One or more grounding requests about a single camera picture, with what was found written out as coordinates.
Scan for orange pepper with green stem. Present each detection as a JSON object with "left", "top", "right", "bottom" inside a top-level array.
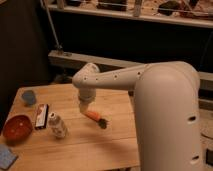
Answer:
[{"left": 85, "top": 111, "right": 107, "bottom": 129}]

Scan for metal pole stand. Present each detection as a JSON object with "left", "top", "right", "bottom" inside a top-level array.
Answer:
[{"left": 43, "top": 0, "right": 65, "bottom": 54}]

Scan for wooden shelf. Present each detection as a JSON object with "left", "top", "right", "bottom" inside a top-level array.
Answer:
[{"left": 40, "top": 0, "right": 213, "bottom": 29}]

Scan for red bowl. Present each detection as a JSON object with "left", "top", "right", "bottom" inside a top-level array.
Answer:
[{"left": 3, "top": 115, "right": 33, "bottom": 141}]

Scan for red and black box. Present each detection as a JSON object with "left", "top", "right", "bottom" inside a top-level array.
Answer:
[{"left": 35, "top": 104, "right": 49, "bottom": 129}]

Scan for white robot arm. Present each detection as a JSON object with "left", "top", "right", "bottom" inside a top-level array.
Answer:
[{"left": 73, "top": 62, "right": 204, "bottom": 171}]

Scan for white patterned bottle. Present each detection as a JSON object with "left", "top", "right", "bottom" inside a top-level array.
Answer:
[{"left": 48, "top": 112, "right": 67, "bottom": 138}]

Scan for blue-grey ceramic cup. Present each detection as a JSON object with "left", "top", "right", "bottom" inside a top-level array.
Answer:
[{"left": 21, "top": 90, "right": 36, "bottom": 106}]

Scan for blue sponge cloth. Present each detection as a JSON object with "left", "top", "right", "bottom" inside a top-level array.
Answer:
[{"left": 0, "top": 144, "right": 18, "bottom": 170}]

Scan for black box on floor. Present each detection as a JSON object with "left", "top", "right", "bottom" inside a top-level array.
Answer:
[{"left": 206, "top": 149, "right": 213, "bottom": 166}]

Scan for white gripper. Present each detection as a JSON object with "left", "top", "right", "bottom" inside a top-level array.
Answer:
[{"left": 78, "top": 89, "right": 96, "bottom": 113}]

